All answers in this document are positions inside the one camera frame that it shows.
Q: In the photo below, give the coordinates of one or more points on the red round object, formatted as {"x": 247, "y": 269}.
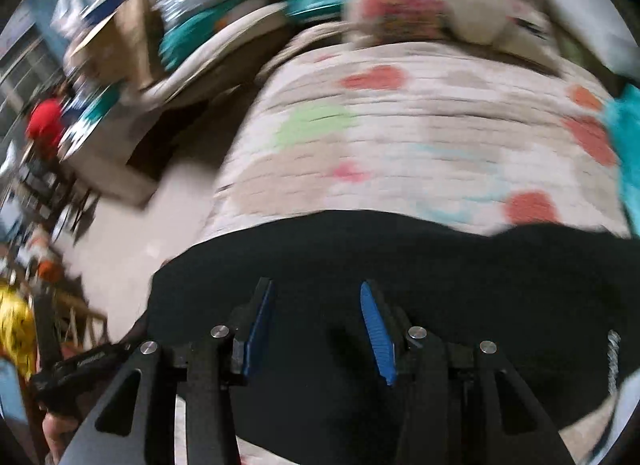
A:
{"x": 46, "y": 125}

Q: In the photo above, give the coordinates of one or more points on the wooden rack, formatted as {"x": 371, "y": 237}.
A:
{"x": 75, "y": 315}

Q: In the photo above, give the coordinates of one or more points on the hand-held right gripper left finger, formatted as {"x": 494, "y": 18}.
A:
{"x": 259, "y": 330}

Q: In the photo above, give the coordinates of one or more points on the person's left hand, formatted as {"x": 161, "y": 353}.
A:
{"x": 57, "y": 437}

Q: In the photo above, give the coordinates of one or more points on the teal and white mattress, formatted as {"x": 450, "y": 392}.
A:
{"x": 220, "y": 30}

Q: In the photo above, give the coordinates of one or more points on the dotted printed blanket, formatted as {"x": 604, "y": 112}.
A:
{"x": 415, "y": 135}

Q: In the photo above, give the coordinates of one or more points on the cardboard box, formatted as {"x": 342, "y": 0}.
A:
{"x": 117, "y": 40}

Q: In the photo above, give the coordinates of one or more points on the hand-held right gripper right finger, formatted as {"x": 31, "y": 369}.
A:
{"x": 376, "y": 335}

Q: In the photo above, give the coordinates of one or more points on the teal cloth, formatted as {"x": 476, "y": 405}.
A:
{"x": 626, "y": 155}

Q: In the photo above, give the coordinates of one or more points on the yellow spotted object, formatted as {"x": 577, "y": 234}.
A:
{"x": 15, "y": 330}

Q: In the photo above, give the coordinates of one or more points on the black pants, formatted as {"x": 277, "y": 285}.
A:
{"x": 320, "y": 255}

